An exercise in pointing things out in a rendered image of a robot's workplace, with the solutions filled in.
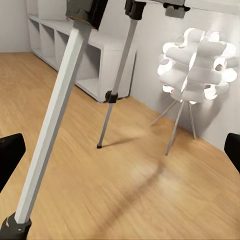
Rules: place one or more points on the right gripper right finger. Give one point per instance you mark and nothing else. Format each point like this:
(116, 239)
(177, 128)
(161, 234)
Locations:
(232, 148)

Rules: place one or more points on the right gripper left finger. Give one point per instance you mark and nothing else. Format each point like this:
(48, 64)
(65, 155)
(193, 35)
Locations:
(12, 148)

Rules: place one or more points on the camera tripod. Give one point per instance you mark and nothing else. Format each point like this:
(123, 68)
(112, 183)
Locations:
(87, 16)

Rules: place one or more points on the bookcase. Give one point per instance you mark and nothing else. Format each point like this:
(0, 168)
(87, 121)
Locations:
(49, 32)

